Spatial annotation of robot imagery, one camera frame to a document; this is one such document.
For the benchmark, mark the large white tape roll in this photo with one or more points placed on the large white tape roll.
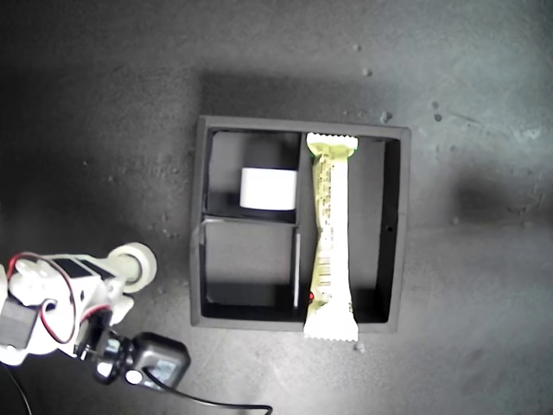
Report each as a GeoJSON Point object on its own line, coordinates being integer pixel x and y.
{"type": "Point", "coordinates": [268, 189]}

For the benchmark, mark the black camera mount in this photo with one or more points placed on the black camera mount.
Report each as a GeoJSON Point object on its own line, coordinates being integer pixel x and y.
{"type": "Point", "coordinates": [101, 346]}

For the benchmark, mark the black compartment tray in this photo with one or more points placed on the black compartment tray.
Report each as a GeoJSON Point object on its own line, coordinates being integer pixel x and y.
{"type": "Point", "coordinates": [250, 250]}

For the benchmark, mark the snack bar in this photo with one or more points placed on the snack bar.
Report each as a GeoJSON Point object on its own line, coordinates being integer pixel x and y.
{"type": "Point", "coordinates": [334, 216]}

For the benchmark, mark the white tape roll green core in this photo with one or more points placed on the white tape roll green core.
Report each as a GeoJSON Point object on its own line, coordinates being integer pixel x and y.
{"type": "Point", "coordinates": [147, 259]}

